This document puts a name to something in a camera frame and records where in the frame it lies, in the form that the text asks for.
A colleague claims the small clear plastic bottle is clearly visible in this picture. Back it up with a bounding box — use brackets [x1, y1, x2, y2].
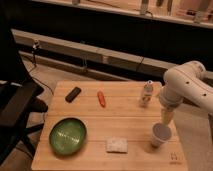
[140, 80, 154, 107]

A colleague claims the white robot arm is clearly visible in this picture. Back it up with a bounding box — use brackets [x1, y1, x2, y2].
[159, 61, 213, 125]

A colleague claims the white paper cup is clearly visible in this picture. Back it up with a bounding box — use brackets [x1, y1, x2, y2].
[151, 123, 172, 148]

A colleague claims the white folded cloth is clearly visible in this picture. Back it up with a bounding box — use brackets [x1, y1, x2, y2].
[106, 137, 128, 153]

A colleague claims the orange carrot toy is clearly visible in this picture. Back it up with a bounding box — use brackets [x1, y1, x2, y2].
[97, 91, 106, 107]

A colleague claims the black rectangular block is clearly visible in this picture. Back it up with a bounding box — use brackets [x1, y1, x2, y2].
[65, 87, 81, 103]

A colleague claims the green round bowl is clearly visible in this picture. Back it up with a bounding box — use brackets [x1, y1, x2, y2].
[49, 118, 87, 155]

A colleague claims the black office chair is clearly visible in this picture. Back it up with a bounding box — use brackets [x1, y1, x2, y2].
[0, 19, 48, 166]

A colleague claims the black floor cable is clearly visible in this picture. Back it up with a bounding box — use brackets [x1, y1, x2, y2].
[20, 40, 54, 95]

